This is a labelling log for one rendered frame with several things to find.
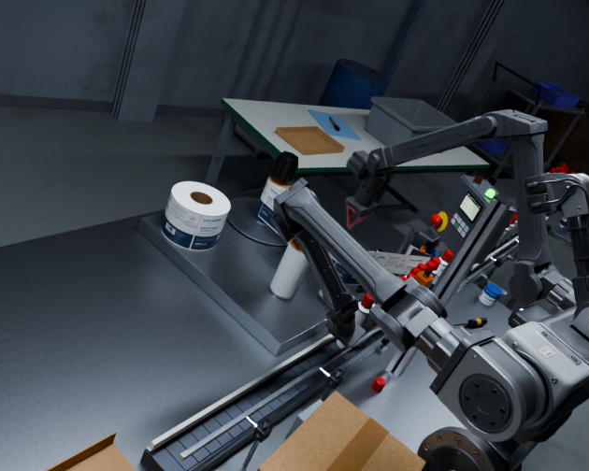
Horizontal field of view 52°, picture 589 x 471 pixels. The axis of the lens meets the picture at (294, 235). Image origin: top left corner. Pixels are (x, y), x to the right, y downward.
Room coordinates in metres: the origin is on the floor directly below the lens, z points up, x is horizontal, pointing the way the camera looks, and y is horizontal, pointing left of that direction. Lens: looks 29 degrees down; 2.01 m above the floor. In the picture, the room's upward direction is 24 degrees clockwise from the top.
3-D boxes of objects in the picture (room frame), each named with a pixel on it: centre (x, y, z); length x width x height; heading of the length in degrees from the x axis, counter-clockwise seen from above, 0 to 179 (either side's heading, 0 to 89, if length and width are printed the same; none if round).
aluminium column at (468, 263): (1.56, -0.47, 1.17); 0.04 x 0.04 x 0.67; 62
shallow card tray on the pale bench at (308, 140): (3.22, 0.14, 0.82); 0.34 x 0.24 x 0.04; 147
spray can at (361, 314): (1.51, -0.28, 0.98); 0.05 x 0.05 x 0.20
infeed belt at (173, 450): (1.59, -0.32, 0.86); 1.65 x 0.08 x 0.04; 152
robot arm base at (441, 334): (0.87, -0.32, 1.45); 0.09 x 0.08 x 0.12; 141
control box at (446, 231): (1.65, -0.45, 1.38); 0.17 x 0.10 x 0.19; 28
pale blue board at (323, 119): (3.66, 0.05, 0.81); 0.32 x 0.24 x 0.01; 37
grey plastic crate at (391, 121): (3.95, -0.41, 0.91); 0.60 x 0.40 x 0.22; 144
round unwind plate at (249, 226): (2.02, 0.13, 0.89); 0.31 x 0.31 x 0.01
